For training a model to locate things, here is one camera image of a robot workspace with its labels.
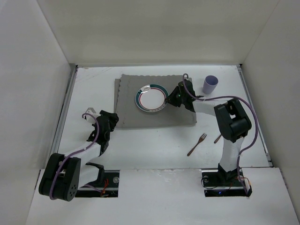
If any grey cloth placemat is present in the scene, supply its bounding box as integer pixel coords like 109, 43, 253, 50
114, 74, 197, 129

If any left aluminium frame rail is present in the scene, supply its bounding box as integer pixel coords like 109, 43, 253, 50
45, 63, 78, 165

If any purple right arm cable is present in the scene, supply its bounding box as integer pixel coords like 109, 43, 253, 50
182, 73, 259, 186

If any lilac plastic cup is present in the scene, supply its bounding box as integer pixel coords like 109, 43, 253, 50
202, 75, 218, 94

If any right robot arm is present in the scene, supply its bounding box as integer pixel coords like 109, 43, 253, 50
165, 78, 258, 186

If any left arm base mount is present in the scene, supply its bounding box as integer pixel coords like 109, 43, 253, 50
75, 170, 120, 198

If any brown wooden fork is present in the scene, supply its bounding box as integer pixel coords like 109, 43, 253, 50
187, 133, 207, 157

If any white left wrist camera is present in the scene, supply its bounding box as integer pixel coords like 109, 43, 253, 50
82, 107, 100, 124

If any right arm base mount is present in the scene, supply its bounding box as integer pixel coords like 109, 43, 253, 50
201, 170, 253, 197

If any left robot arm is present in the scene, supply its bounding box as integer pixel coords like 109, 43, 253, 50
38, 108, 120, 202

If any right aluminium frame rail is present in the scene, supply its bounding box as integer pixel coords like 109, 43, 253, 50
237, 64, 274, 167

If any white plate with green rim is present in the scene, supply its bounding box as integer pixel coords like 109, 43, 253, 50
135, 84, 169, 113

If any aluminium frame rail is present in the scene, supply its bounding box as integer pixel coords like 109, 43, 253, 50
45, 63, 78, 165
237, 64, 274, 167

